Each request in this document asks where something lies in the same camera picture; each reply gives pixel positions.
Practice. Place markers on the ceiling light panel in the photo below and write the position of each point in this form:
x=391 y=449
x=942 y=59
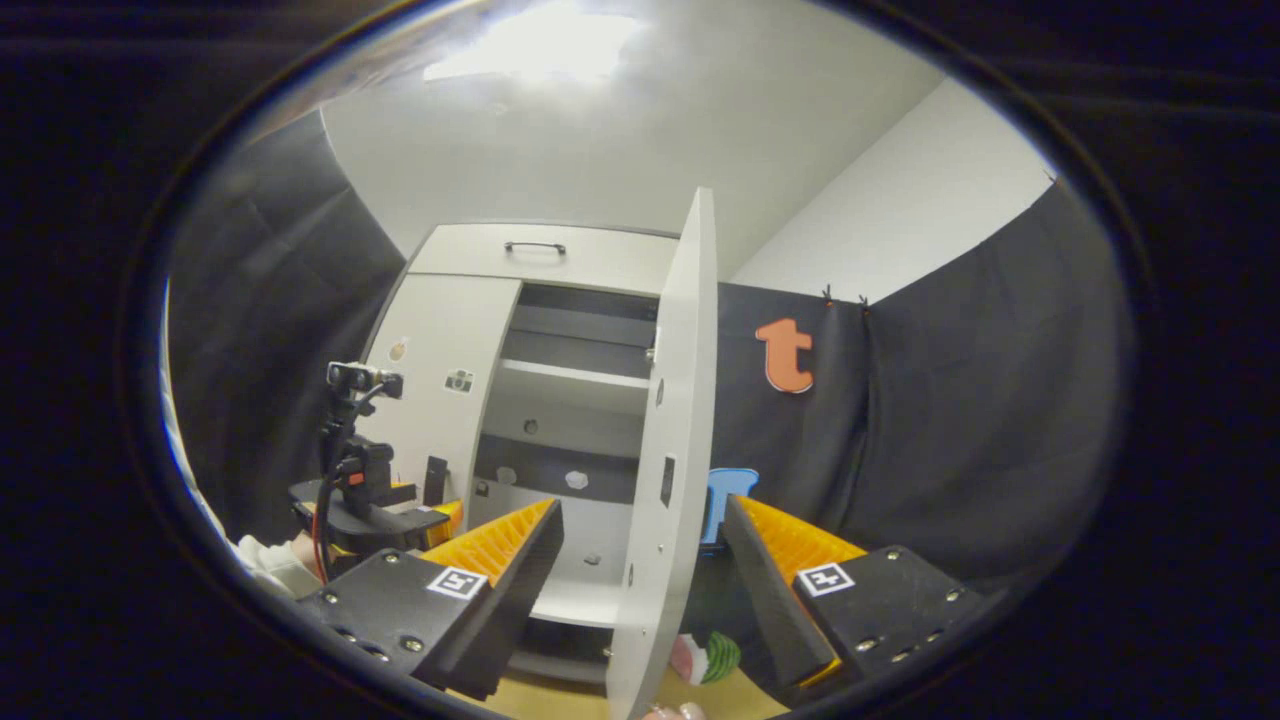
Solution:
x=540 y=45

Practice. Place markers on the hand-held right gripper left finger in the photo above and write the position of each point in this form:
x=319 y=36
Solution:
x=515 y=600

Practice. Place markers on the white double-door shoe cabinet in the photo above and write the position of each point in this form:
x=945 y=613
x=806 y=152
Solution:
x=560 y=465

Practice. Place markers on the black backdrop cloth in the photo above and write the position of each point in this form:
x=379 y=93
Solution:
x=260 y=330
x=960 y=400

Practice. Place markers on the white cabinet shelf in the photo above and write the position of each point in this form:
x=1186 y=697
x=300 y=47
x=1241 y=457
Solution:
x=575 y=375
x=585 y=605

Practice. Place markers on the white cabinet door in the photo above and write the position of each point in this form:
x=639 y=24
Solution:
x=670 y=420
x=440 y=330

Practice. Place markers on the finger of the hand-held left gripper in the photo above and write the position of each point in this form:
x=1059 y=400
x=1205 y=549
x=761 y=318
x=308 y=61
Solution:
x=400 y=493
x=400 y=525

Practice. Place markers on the white cabinet drawer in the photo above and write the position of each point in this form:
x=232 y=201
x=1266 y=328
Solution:
x=600 y=262

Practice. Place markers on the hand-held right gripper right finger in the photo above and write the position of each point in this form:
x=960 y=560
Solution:
x=770 y=600

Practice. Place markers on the watermelon slice toy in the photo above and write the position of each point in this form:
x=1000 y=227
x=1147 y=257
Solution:
x=715 y=658

